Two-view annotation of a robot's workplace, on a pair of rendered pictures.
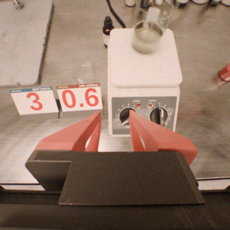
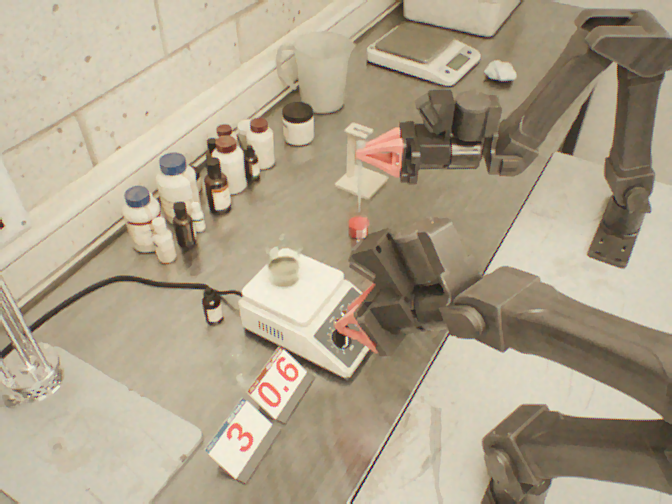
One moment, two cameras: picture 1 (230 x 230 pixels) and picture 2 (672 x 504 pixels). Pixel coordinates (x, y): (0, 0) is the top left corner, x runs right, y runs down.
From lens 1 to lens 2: 0.76 m
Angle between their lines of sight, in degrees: 40
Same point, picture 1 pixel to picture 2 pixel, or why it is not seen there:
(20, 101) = (225, 454)
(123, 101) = (324, 330)
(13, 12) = (15, 415)
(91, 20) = (153, 317)
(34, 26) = (89, 393)
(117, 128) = (346, 358)
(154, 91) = (334, 300)
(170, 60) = (315, 268)
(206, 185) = not seen: hidden behind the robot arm
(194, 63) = (320, 250)
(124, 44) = (269, 291)
